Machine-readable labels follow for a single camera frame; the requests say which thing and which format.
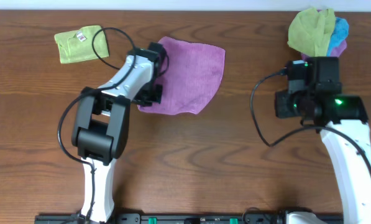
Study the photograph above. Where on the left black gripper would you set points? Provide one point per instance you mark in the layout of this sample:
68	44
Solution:
154	94

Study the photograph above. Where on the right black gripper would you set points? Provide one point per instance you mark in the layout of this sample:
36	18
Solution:
323	62

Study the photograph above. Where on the large pink cloth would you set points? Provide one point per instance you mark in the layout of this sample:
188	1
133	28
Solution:
193	77

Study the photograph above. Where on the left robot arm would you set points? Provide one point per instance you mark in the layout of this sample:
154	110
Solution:
101	127

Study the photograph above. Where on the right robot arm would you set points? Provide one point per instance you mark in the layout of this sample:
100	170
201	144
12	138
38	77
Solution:
314	93

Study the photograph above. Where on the small pink cloth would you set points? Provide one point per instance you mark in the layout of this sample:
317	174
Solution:
333	50

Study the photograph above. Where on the crumpled green cloth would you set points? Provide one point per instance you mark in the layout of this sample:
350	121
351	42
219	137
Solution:
311	30

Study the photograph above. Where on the blue cloth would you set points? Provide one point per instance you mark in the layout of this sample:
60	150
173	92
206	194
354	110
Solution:
341	30

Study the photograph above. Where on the folded green cloth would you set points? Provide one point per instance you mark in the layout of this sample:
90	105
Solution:
77	45

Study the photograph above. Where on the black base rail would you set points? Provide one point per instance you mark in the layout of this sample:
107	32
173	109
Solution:
135	218

